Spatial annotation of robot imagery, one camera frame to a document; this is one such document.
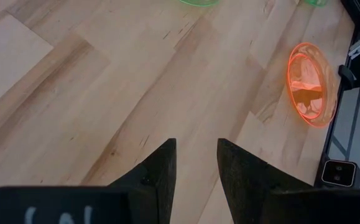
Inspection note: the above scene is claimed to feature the black aluminium table frame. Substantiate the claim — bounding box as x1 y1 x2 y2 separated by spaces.
313 0 360 189

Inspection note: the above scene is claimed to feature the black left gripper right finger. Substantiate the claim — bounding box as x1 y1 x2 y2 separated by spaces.
216 138 313 224

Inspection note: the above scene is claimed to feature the small table-level camera box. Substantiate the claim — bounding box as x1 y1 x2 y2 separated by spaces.
320 159 360 189

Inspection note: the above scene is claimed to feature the orange translucent plastic plate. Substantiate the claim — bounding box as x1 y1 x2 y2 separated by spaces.
286 42 338 128

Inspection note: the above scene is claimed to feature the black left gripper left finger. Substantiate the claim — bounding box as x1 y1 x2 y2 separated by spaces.
108 138 177 224

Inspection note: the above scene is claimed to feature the green translucent plastic plate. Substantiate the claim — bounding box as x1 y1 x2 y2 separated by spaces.
178 0 221 7
303 0 329 8

